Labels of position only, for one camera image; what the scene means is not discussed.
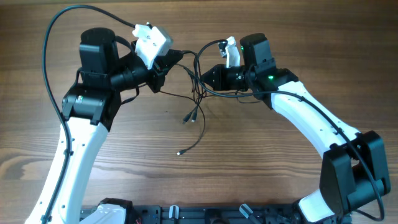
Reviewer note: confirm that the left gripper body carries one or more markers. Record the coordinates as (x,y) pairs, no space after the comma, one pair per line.
(160,70)

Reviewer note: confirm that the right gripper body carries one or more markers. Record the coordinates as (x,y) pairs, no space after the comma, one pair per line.
(221,77)

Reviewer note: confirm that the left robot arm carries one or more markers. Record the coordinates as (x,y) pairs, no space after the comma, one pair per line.
(109,65)

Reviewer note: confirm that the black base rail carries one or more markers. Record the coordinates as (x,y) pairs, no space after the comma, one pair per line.
(279,213)

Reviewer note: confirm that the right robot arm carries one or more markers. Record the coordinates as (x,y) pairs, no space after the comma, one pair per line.
(354,166)

